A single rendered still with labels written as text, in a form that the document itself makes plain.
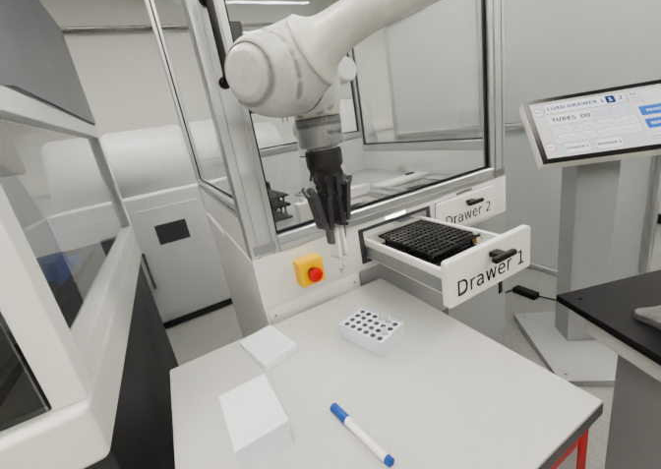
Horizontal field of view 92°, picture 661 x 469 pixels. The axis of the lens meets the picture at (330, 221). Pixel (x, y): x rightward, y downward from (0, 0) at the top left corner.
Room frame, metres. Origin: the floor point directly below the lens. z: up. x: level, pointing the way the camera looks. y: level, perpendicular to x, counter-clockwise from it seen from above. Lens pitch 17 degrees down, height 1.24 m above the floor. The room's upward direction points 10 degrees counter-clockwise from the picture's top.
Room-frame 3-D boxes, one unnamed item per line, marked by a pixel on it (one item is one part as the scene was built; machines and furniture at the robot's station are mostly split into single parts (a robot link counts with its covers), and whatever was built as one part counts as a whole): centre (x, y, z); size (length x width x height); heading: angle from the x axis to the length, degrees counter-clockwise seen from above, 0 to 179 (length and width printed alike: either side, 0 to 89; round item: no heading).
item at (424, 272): (0.86, -0.26, 0.86); 0.40 x 0.26 x 0.06; 26
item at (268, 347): (0.65, 0.20, 0.77); 0.13 x 0.09 x 0.02; 39
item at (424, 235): (0.85, -0.26, 0.87); 0.22 x 0.18 x 0.06; 26
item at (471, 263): (0.67, -0.35, 0.87); 0.29 x 0.02 x 0.11; 116
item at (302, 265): (0.80, 0.08, 0.88); 0.07 x 0.05 x 0.07; 116
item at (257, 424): (0.43, 0.19, 0.79); 0.13 x 0.09 x 0.05; 27
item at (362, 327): (0.63, -0.05, 0.78); 0.12 x 0.08 x 0.04; 42
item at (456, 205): (1.09, -0.50, 0.87); 0.29 x 0.02 x 0.11; 116
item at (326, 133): (0.66, -0.01, 1.23); 0.09 x 0.09 x 0.06
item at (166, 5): (1.20, 0.40, 1.52); 0.87 x 0.01 x 0.86; 26
